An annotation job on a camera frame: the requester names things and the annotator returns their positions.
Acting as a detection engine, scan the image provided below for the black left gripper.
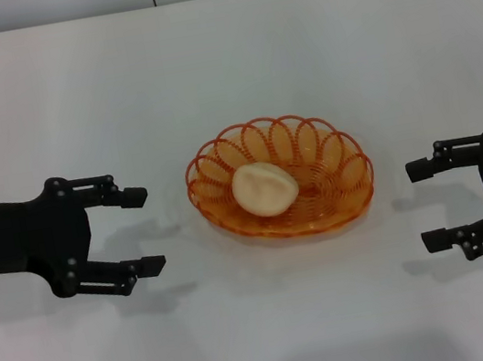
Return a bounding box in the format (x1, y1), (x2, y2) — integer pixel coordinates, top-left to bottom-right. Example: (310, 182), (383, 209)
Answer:
(0, 161), (172, 319)

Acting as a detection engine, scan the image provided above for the orange wire basket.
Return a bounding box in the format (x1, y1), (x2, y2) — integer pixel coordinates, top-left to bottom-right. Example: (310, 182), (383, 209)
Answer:
(176, 100), (382, 258)

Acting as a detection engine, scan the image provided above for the pale round bun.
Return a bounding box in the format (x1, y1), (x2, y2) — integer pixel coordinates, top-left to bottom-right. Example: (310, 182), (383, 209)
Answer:
(227, 156), (304, 223)

